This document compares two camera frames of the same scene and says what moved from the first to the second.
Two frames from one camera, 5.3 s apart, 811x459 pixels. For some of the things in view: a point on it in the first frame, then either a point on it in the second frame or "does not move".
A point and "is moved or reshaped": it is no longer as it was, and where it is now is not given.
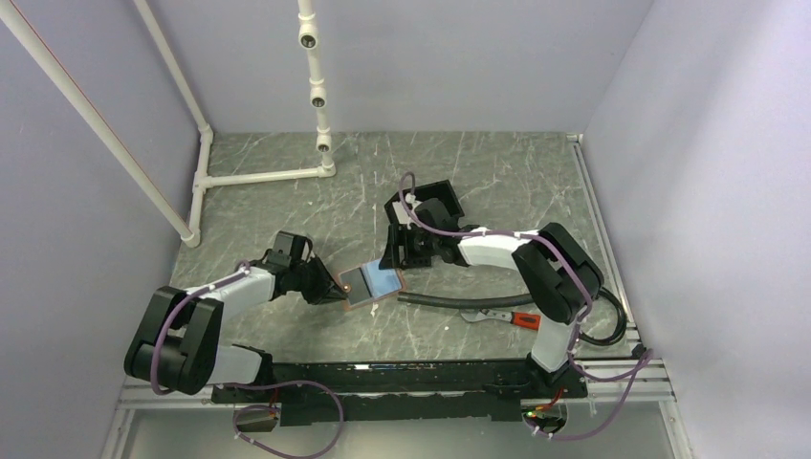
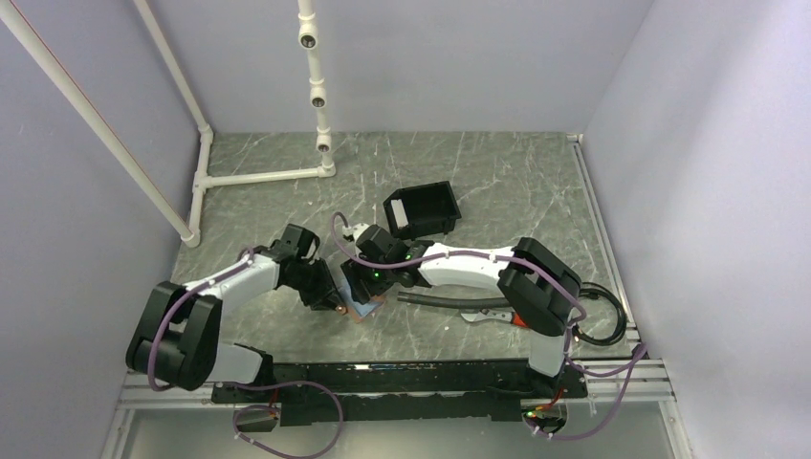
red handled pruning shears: [524, 319] does not move
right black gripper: [399, 235] -> [355, 273]
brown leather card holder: [366, 282] is moved or reshaped
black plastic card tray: [443, 191] does not move
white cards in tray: [402, 216] does not move
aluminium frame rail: [641, 377] does not move
